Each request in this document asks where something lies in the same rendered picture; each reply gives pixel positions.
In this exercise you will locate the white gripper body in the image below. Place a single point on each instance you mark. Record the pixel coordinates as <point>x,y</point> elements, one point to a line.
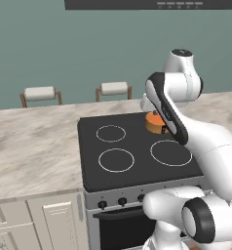
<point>145,103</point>

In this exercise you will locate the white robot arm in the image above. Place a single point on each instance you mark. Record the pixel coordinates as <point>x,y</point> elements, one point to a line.
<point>215,153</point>

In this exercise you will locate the black hob stove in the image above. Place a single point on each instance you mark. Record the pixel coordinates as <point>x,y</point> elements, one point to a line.
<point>134,156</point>

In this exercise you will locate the black stove knob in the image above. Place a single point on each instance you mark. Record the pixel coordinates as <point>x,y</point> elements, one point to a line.
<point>122,201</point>
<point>141,197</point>
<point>102,204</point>

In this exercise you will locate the orange saucepan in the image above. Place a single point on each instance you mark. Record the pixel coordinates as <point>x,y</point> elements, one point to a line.
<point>153,124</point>

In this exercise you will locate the white cushioned wooden stool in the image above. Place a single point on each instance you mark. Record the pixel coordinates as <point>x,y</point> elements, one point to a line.
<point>114,88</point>
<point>40,93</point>

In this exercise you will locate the dark range hood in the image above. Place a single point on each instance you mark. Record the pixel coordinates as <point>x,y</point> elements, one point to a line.
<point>153,4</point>

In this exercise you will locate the black oven door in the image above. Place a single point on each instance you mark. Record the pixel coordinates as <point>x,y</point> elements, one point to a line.
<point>124,232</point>

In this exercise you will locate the cream cupboard door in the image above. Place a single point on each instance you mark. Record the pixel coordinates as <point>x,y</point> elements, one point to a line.
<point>59,224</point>

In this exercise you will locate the cream drawer front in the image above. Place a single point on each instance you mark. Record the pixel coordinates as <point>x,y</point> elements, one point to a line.
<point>12,237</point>
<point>10,213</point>

